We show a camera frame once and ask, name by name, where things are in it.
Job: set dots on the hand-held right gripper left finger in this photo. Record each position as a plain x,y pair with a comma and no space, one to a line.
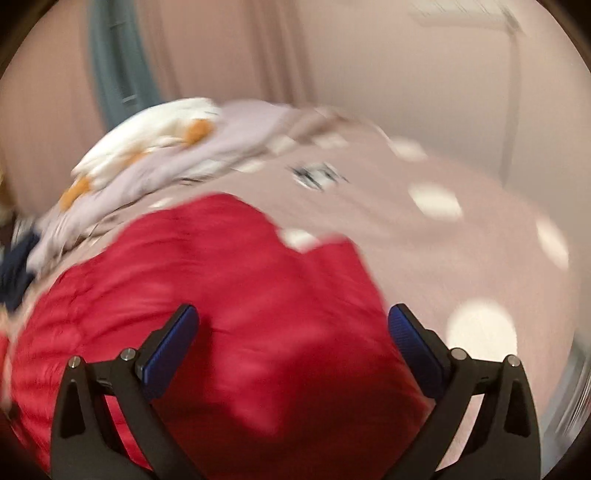
171,341

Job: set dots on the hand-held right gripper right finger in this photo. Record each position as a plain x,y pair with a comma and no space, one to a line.
411,344

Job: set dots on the red down jacket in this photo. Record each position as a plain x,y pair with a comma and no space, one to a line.
258,314

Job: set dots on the pink polka dot bed sheet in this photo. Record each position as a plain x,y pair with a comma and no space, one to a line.
452,240

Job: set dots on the dark navy garment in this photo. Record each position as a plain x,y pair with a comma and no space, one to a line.
16,272

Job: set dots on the black and white sheet print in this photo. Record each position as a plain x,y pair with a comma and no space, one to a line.
318,175

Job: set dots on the white and orange plush toy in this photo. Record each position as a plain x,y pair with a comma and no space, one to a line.
147,134

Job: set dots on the lilac pillow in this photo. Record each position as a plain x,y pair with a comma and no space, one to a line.
231,138

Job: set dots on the pink curtain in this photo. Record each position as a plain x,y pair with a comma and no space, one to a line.
207,50

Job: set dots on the blue-grey window frame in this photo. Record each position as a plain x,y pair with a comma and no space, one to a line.
117,60

